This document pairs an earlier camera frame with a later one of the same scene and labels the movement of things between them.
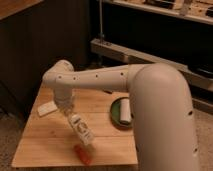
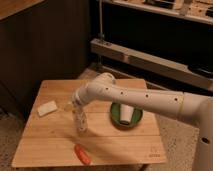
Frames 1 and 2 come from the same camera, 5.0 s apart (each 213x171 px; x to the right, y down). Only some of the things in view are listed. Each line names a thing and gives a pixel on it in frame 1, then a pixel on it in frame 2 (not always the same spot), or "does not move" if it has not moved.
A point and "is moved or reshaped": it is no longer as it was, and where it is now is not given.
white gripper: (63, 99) -> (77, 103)
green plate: (116, 116) does not move
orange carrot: (84, 156) does not move
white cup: (125, 113) does not move
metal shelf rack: (174, 32) does not move
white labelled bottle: (81, 129) is moved or reshaped
